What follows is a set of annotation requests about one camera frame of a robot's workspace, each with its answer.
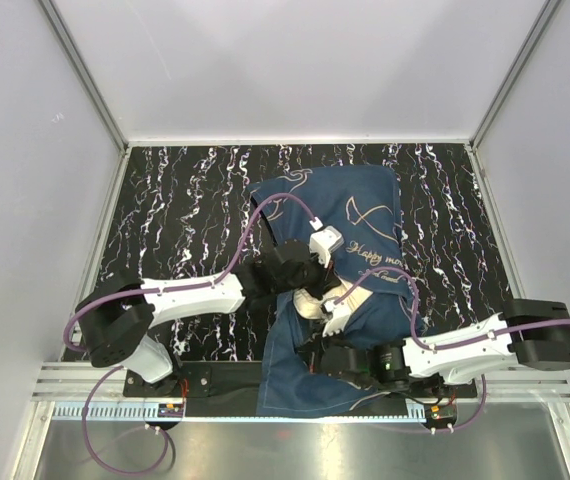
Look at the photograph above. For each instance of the cream pillow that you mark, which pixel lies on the cream pillow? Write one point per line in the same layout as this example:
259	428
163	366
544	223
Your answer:
310	308

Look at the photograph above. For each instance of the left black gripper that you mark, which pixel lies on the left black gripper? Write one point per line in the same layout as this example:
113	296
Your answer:
326	277

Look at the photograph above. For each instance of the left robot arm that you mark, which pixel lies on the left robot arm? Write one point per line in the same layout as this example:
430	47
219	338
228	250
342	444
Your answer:
114	326

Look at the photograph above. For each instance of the blue embroidered pillowcase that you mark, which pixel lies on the blue embroidered pillowcase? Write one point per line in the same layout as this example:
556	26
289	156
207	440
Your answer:
363	203

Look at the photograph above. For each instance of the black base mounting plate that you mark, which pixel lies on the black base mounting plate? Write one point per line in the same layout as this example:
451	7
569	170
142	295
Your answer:
230	389

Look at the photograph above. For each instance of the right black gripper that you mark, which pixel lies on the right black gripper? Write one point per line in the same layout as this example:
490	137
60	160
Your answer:
312	351

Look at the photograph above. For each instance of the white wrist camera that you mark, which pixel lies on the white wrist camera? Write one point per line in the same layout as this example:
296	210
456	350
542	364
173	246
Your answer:
336	315
324	241

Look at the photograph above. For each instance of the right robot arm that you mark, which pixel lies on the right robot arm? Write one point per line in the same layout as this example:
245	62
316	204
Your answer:
530	333

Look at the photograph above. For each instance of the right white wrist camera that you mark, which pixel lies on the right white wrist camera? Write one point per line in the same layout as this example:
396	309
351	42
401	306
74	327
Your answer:
336	315

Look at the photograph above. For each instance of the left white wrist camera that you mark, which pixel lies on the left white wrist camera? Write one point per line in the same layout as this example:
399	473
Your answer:
324	241

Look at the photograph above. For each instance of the aluminium frame rail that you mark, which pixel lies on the aluminium frame rail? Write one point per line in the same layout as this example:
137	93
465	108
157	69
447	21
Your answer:
71	386

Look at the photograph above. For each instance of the black marble pattern mat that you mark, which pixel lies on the black marble pattern mat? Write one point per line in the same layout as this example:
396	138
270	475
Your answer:
179	211

